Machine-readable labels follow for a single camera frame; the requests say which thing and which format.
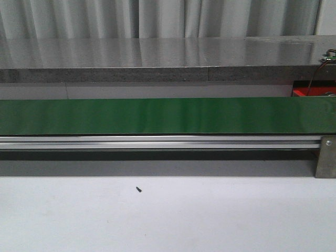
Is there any green conveyor belt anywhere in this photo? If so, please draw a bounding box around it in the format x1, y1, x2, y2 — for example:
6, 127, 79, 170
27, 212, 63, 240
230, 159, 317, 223
1, 97, 335, 135

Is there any red bin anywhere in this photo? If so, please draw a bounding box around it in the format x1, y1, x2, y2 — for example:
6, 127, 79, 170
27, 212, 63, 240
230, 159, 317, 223
292, 80, 335, 97

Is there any grey stone counter slab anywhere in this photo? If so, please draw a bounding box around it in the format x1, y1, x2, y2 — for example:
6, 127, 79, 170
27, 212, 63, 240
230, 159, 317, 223
1, 35, 335, 83

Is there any small green circuit board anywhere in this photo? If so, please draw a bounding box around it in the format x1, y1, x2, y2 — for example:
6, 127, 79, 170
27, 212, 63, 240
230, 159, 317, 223
320, 49, 336, 63

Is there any grey pleated curtain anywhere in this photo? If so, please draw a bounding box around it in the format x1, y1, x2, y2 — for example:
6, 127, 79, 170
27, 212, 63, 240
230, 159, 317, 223
1, 1, 321, 39

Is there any aluminium conveyor side rail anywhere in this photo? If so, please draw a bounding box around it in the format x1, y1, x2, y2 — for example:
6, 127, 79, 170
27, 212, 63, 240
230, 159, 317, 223
1, 135, 322, 150

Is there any metal conveyor support bracket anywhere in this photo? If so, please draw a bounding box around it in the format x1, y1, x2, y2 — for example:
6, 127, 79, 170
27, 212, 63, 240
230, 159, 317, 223
315, 135, 336, 179

